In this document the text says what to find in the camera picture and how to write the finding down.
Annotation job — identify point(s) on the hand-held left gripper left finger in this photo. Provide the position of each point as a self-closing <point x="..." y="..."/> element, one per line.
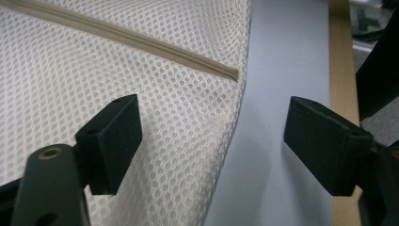
<point x="109" y="147"/>

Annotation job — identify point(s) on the cream mesh zipper bag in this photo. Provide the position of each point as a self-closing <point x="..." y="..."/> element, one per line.
<point x="119" y="109"/>

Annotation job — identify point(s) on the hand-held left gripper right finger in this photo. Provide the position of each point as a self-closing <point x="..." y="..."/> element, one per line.
<point x="326" y="147"/>

